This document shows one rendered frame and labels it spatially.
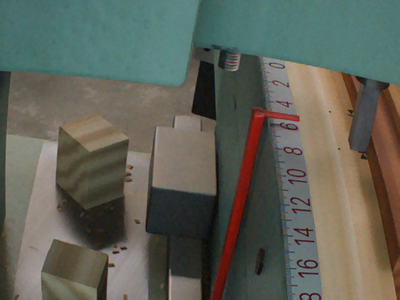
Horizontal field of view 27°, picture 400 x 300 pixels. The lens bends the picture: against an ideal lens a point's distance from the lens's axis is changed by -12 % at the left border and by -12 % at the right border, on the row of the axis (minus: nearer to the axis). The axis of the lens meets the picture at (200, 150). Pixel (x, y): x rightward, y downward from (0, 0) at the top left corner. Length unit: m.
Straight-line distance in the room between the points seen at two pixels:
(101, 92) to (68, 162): 1.84
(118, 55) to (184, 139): 0.28
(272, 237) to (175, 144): 0.24
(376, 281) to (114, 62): 0.13
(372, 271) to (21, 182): 0.33
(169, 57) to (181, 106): 2.10
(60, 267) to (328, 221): 0.18
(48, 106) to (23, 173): 1.73
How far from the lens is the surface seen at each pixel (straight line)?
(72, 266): 0.48
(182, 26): 0.29
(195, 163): 0.55
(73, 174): 0.58
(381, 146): 0.41
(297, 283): 0.30
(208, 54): 1.06
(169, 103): 2.41
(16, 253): 0.54
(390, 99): 0.45
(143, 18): 0.29
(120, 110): 2.35
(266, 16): 0.33
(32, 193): 0.59
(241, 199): 0.41
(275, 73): 0.43
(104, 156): 0.57
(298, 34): 0.33
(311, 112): 0.42
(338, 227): 0.34
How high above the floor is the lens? 1.14
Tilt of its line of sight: 31 degrees down
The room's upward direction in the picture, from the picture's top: 10 degrees clockwise
